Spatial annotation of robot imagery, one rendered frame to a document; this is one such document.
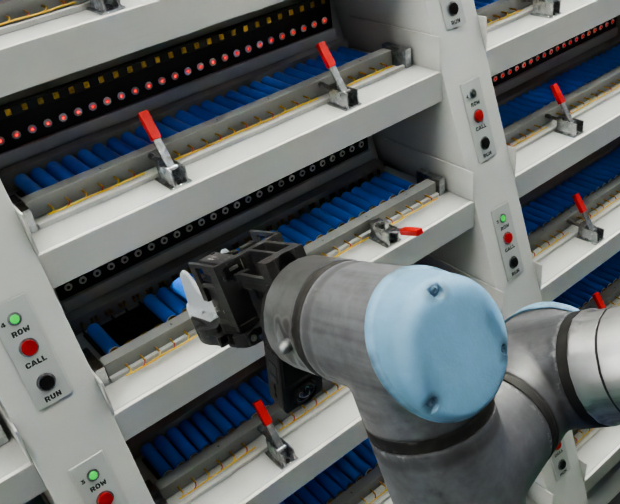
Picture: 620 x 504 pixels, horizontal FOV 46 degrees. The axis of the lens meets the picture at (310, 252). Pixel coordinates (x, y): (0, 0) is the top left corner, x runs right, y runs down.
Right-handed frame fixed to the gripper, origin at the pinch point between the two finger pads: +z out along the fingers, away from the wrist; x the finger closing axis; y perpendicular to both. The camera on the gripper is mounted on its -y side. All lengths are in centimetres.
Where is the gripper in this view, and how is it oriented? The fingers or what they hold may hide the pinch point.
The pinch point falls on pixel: (208, 304)
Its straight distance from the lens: 75.9
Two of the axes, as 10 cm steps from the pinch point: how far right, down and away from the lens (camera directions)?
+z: -5.5, -0.6, 8.3
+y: -3.3, -9.0, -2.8
